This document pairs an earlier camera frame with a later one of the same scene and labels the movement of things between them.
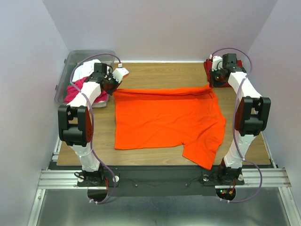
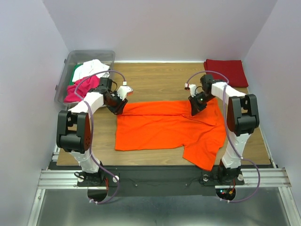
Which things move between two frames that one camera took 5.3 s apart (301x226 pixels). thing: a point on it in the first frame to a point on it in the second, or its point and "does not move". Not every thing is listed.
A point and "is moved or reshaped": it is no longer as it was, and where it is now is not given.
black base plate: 160,181 does not move
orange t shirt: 159,117 is moved or reshaped
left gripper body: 111,84 to 115,103
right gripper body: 216,77 to 200,100
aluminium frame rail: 252,178 does not move
